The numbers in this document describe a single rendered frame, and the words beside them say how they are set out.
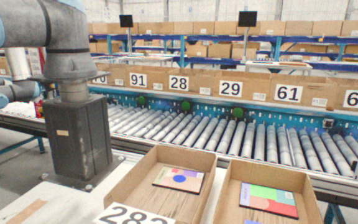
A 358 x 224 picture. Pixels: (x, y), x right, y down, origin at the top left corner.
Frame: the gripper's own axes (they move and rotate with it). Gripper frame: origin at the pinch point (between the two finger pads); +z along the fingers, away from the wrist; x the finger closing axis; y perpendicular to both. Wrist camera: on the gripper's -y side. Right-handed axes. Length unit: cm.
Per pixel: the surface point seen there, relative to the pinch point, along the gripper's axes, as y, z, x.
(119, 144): 20, 17, 52
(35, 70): -15.5, -3.8, -7.3
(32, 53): -24.5, -9.0, -7.8
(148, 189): 33, -17, 93
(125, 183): 31, -27, 88
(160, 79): -35, 55, 51
